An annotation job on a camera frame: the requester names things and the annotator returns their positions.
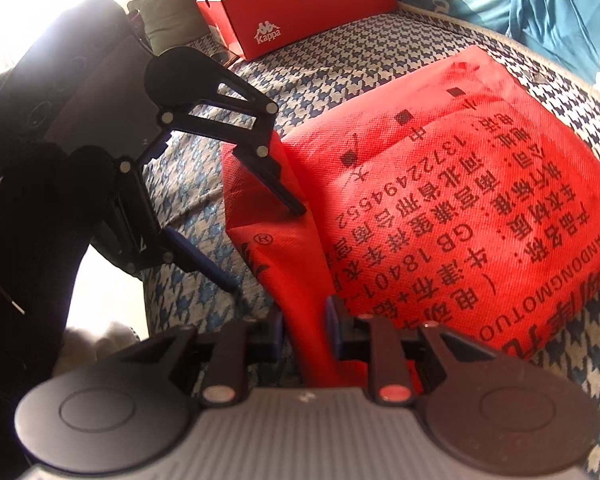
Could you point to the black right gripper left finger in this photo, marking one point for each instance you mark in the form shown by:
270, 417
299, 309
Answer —
135, 406

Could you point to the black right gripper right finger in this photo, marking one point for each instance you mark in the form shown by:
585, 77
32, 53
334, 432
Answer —
487, 409

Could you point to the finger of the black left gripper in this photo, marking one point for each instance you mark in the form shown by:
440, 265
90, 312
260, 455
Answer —
110, 194
182, 78

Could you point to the red non-woven shopping bag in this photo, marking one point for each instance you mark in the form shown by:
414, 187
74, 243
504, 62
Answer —
448, 195

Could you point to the dark grey cushion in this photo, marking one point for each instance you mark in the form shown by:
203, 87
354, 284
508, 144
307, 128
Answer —
170, 23

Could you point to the houndstooth woven bed mat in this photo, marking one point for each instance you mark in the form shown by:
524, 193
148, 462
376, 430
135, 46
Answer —
306, 80

